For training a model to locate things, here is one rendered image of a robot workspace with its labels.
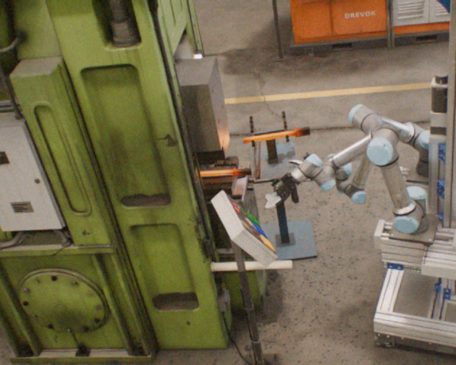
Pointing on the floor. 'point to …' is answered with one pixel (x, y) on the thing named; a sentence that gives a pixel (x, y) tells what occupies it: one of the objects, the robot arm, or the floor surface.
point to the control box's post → (249, 305)
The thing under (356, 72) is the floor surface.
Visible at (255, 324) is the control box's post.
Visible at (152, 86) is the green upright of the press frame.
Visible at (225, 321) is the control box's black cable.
